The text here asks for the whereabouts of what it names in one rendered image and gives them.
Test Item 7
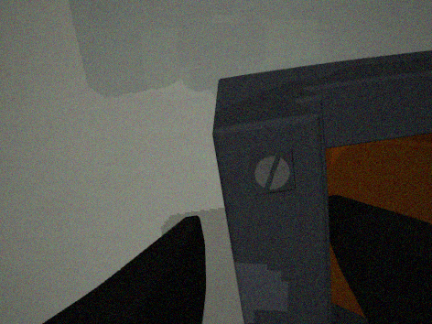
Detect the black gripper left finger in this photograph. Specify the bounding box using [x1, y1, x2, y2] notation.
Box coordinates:
[43, 216, 206, 324]

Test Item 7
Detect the orange l-shaped part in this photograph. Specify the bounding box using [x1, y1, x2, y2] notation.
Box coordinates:
[326, 133, 432, 317]

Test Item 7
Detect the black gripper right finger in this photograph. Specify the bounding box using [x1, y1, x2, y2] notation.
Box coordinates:
[327, 195, 432, 324]

